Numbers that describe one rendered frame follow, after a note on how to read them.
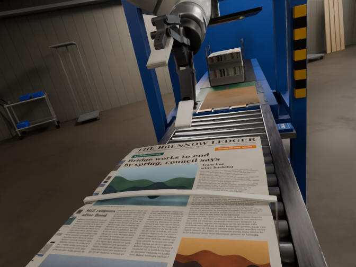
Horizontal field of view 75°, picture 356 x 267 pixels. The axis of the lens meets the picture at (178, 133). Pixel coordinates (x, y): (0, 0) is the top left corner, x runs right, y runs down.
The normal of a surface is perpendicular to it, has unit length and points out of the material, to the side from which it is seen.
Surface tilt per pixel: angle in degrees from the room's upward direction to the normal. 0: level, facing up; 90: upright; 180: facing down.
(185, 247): 3
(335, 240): 0
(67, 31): 90
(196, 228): 2
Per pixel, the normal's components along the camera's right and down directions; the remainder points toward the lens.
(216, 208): -0.18, -0.93
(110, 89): 0.31, 0.29
